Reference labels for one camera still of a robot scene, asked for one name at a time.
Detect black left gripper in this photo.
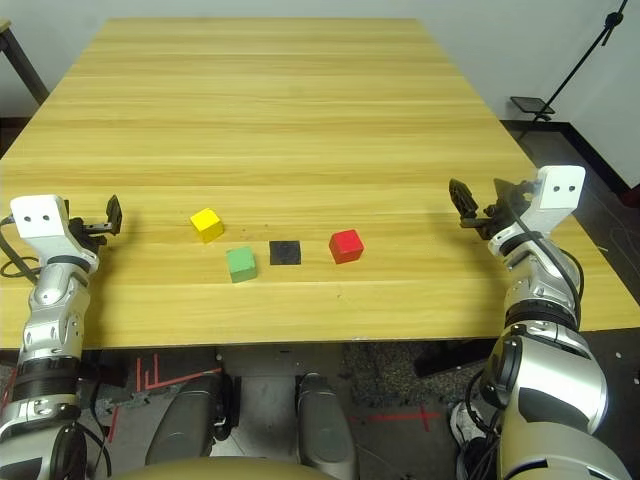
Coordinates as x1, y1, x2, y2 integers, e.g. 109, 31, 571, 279
69, 194, 124, 250

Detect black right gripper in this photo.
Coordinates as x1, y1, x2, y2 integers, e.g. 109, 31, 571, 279
448, 177, 534, 241

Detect yellow wooden block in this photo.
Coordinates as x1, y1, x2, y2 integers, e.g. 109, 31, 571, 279
189, 207, 225, 245

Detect green wooden block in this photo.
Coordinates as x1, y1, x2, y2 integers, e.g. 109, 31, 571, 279
225, 245, 258, 284

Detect red wooden block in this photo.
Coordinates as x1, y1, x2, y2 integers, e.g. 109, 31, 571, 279
328, 229, 365, 265

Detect black stand plate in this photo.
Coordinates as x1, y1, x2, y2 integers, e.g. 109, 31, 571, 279
509, 95, 557, 121

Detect side table with dark leg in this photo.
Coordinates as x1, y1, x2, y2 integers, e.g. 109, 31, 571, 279
0, 18, 51, 106

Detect black square marker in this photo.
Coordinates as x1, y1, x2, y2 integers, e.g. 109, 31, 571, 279
269, 240, 303, 266

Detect black boom stand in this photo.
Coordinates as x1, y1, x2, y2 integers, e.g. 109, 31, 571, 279
518, 0, 632, 137

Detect grey left robot leg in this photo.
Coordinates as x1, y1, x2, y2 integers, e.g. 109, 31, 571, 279
144, 372, 224, 464

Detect grey robot leg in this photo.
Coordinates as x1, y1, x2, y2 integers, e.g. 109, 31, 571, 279
296, 372, 359, 480
144, 372, 224, 464

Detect white sneaker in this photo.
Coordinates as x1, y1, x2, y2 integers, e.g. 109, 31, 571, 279
449, 402, 501, 480

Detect olive robot torso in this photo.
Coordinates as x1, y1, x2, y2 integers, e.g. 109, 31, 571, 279
112, 452, 321, 480

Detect grey right robot leg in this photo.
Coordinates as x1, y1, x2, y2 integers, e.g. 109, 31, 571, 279
296, 372, 359, 480

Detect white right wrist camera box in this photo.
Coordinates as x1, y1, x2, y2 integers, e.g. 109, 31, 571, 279
519, 165, 587, 237

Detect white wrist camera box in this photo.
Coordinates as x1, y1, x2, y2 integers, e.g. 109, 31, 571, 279
519, 165, 587, 237
9, 194, 99, 271

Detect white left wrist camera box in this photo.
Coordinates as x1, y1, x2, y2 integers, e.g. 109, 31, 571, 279
9, 194, 99, 271

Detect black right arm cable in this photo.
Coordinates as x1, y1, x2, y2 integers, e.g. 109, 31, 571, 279
513, 213, 585, 321

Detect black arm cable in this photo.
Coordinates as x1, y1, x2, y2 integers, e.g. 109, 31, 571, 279
0, 213, 42, 282
513, 213, 585, 321

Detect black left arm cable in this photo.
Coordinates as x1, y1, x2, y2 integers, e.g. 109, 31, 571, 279
0, 213, 42, 282

